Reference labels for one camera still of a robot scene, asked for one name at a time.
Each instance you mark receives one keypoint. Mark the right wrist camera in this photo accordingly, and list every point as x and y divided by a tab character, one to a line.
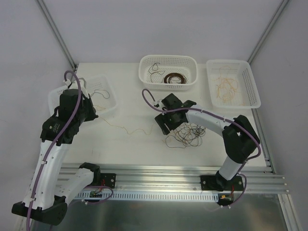
158	104

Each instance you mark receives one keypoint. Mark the aluminium frame post left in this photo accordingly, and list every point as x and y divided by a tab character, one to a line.
55	31

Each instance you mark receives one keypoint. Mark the aluminium mounting rail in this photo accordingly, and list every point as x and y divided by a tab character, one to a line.
186	179

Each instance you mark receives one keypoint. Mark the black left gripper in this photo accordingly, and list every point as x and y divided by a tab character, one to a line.
89	109

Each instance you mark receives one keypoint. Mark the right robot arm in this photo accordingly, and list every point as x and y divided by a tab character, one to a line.
239	138

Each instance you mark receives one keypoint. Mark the white perforated basket left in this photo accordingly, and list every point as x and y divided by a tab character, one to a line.
101	91

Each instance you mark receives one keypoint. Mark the white perforated basket middle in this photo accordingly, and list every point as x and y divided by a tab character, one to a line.
168	72

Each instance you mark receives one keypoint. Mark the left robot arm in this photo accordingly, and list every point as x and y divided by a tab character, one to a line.
45	201

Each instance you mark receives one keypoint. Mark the white slotted cable duct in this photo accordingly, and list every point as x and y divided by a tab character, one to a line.
148	196

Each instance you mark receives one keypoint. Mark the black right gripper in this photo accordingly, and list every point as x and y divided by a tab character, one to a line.
163	119

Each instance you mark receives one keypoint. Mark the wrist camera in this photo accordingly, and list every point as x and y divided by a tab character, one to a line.
158	104
73	85

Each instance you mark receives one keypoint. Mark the aluminium frame post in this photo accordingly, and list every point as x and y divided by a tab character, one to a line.
269	27
55	31

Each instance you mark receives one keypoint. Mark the white perforated basket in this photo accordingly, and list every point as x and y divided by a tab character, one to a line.
101	91
168	72
232	84

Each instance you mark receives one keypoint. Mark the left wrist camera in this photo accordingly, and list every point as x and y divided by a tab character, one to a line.
73	85

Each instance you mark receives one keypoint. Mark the white perforated basket right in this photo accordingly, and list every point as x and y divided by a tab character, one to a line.
232	84

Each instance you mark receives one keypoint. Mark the aluminium frame post right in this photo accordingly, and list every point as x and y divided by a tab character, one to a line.
269	27

